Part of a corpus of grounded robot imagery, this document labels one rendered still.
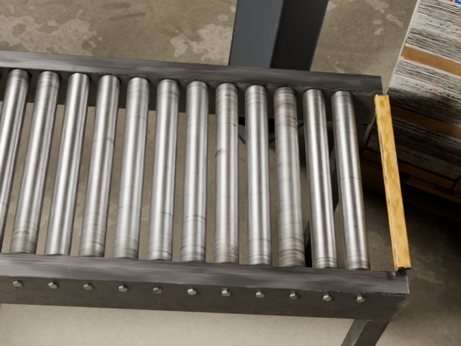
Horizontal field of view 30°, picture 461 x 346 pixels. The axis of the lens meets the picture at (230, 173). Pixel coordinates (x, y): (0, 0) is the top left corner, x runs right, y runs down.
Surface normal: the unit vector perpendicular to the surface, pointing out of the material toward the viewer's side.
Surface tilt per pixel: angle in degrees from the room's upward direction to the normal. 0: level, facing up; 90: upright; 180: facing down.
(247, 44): 90
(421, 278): 0
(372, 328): 90
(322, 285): 0
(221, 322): 0
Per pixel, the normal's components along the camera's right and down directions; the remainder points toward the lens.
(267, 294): 0.00, 0.83
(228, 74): 0.10, -0.56
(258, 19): -0.81, 0.43
